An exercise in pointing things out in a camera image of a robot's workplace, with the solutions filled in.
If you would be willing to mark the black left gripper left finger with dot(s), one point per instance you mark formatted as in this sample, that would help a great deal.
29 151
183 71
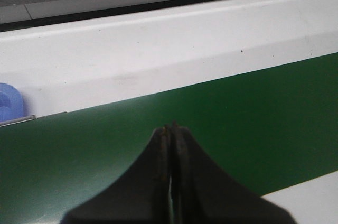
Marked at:
140 195

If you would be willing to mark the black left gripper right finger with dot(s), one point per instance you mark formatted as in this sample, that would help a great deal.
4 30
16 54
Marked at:
204 193

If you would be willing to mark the green conveyor belt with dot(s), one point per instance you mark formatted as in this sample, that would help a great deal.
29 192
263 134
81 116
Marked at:
269 129

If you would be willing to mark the blue plastic bin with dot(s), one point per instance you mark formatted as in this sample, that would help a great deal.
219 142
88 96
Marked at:
11 103

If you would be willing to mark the aluminium conveyor front rail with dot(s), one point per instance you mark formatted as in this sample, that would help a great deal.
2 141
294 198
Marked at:
313 201

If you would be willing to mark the white conveyor rear rail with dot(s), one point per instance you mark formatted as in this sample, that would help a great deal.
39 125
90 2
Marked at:
73 66

